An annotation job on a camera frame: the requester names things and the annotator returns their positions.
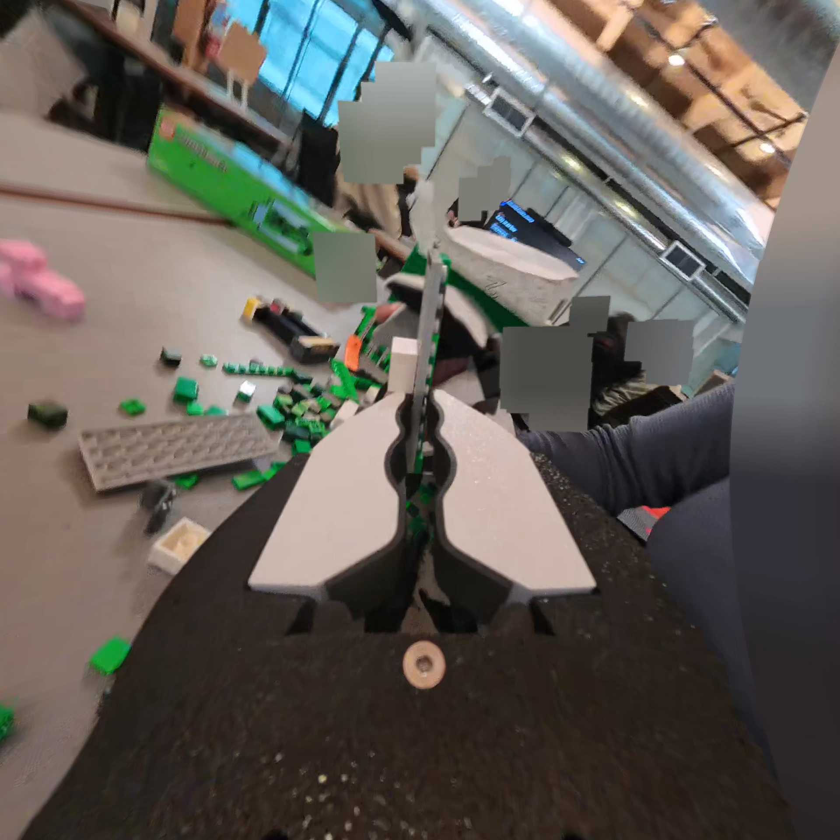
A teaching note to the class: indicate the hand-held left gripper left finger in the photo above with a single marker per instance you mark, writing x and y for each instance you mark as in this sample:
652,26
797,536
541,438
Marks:
328,512

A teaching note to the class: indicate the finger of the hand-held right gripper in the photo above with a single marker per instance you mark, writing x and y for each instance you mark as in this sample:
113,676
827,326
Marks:
469,315
397,331

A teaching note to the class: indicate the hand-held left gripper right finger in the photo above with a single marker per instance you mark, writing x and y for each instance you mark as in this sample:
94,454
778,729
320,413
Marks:
512,518

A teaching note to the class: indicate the grey brick plate green tiles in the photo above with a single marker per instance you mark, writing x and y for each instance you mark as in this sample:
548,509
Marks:
428,315

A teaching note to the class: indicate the person's right forearm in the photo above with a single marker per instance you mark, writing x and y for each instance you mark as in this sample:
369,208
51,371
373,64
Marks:
656,446

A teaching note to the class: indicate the grey desk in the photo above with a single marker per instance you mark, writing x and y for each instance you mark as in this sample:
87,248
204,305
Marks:
131,295

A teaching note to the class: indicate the wooden desk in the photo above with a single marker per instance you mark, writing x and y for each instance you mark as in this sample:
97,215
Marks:
184,79

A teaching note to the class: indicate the person's right hand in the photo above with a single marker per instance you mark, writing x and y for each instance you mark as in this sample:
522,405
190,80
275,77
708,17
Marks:
390,312

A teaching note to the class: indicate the green plastic bin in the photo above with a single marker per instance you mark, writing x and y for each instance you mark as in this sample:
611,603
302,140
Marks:
508,313

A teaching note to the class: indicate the orange brick separator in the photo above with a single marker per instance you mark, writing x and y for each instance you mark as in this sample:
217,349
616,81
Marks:
352,351

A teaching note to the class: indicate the white paper bag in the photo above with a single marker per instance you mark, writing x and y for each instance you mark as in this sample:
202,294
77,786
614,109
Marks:
512,262

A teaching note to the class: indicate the black brick assembly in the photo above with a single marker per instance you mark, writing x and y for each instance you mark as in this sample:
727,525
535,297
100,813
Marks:
295,334

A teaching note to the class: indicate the dark monitor screen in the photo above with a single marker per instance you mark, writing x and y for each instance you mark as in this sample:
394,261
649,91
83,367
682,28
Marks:
538,236

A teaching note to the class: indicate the pile of loose green bricks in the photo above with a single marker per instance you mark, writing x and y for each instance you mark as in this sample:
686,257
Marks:
272,417

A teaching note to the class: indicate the long green brick plate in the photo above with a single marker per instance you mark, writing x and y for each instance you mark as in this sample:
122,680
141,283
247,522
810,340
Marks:
259,369

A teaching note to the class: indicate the white brick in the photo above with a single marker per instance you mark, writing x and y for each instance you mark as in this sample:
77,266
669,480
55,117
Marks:
180,544

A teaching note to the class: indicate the plain grey brick plate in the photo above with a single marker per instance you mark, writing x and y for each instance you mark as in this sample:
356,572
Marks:
170,446

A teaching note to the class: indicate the small black studded brick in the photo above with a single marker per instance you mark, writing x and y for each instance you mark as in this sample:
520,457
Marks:
157,502

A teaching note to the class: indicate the person's clothed lap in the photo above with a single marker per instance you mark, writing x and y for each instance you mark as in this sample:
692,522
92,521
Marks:
702,590

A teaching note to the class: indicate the white air vent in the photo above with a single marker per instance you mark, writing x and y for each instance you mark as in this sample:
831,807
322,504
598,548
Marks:
510,111
682,260

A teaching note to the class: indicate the small dark cube brick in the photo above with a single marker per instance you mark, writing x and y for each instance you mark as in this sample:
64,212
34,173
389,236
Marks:
170,356

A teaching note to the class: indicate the green brick set box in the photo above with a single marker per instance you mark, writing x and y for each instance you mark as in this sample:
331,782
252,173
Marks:
216,170

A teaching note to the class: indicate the dark green cube brick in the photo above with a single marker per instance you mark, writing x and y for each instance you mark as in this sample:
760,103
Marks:
47,415

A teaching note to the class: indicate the large glass window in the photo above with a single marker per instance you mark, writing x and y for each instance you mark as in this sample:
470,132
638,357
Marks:
308,46

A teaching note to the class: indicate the tan board stand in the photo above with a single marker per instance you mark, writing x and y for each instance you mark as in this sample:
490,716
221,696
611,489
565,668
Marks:
243,52

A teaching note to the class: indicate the pink brick pig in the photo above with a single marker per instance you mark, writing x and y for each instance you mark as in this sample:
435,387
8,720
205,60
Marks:
46,289

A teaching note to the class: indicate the silver air duct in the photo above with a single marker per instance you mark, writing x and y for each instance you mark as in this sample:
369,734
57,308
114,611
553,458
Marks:
590,105

